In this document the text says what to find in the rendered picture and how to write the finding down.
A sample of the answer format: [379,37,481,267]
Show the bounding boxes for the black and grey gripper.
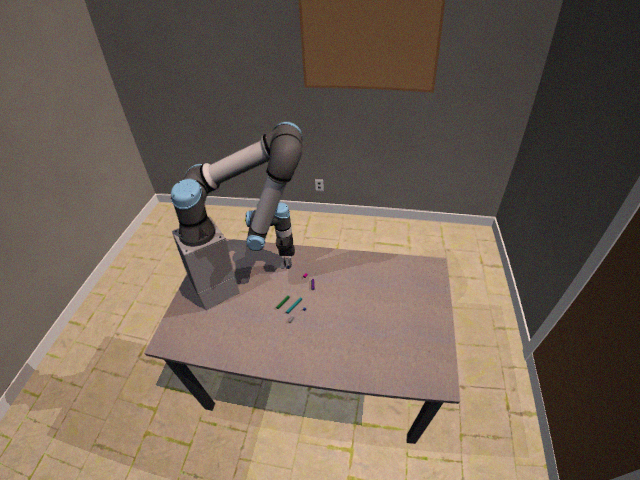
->
[275,227,295,267]

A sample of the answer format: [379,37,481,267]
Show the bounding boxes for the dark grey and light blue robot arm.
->
[171,122,303,251]

